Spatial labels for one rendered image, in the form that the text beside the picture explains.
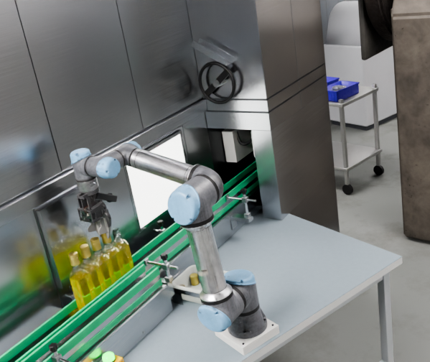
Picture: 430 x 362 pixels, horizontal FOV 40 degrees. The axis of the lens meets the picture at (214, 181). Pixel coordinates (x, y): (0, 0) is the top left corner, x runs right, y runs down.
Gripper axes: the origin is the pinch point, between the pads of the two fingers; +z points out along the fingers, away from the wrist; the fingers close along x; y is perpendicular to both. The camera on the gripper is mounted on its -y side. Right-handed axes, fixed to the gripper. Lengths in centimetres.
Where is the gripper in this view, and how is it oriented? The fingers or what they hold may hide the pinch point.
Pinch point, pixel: (105, 233)
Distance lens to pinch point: 232.9
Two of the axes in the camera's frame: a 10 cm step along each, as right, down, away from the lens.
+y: -5.4, 4.0, -7.4
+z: 1.6, 9.1, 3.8
